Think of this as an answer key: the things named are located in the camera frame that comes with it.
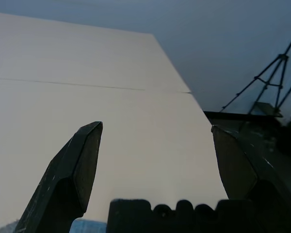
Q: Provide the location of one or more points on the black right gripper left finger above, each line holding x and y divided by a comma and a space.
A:
63, 170

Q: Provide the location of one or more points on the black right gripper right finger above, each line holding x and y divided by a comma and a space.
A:
242, 160

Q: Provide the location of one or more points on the black tripod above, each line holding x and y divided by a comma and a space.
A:
282, 58

